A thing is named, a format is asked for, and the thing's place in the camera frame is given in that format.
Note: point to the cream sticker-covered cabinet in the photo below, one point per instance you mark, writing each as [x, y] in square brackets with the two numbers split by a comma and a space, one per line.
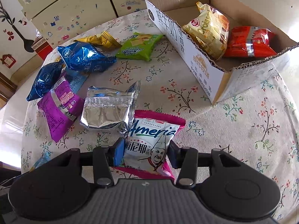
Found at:
[61, 20]

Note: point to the floral tablecloth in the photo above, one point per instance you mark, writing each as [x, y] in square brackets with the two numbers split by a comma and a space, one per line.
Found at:
[258, 126]

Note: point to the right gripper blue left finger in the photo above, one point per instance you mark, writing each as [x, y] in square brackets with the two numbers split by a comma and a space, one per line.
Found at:
[105, 157]

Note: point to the green cracker snack pack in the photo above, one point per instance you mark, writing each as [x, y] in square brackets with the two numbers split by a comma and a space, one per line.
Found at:
[139, 47]

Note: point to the pink white snack bag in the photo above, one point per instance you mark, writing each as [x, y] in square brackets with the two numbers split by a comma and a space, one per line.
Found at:
[147, 143]

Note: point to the yellow gold snack wrapper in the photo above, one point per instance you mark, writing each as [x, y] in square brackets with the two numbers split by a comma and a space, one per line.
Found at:
[103, 40]

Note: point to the purple snack bag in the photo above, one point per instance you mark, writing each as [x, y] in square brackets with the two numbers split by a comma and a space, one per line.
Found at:
[61, 107]

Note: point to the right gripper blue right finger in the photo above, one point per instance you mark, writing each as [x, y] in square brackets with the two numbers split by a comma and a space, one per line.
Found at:
[185, 159]

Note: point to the brown cardboard box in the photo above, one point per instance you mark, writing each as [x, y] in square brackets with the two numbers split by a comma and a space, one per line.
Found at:
[225, 77]

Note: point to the gold croissant snack bag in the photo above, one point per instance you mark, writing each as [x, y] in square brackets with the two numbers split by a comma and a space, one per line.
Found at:
[210, 30]

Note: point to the silver foil snack bag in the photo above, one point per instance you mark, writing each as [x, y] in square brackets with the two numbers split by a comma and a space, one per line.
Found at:
[110, 110]

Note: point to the red snack bag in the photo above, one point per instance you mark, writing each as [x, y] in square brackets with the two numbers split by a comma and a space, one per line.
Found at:
[250, 41]

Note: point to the small blue foil snack bag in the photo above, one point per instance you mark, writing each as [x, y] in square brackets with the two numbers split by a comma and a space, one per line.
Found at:
[45, 79]

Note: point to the light blue snack packet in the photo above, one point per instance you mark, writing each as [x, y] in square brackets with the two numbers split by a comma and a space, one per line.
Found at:
[76, 79]

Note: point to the red white box on floor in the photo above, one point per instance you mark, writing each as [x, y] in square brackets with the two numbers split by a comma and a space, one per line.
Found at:
[41, 47]

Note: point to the large blue foil snack bag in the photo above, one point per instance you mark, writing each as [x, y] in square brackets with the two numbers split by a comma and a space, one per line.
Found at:
[84, 57]

